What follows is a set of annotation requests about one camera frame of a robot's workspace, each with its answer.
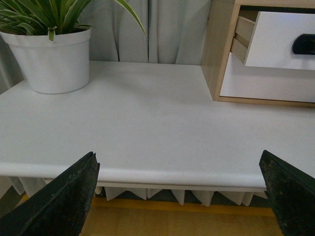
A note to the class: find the green striped spider plant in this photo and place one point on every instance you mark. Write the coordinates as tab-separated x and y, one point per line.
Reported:
41	17

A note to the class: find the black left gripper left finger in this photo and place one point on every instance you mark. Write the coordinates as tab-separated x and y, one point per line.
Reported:
58	209

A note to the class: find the white drawer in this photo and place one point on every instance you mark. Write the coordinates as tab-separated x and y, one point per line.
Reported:
267	83
265	39

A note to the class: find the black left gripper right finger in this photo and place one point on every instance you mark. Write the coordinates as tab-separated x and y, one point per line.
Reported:
291	194

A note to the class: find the white plastic plant pot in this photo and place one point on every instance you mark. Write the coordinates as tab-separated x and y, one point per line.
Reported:
52	66

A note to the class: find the pale grey curtain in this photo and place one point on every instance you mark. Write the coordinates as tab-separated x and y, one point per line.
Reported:
153	31

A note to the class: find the light wooden drawer cabinet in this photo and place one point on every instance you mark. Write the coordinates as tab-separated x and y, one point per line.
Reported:
219	35

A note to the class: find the black drawer handle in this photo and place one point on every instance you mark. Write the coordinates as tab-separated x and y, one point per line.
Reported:
304	45

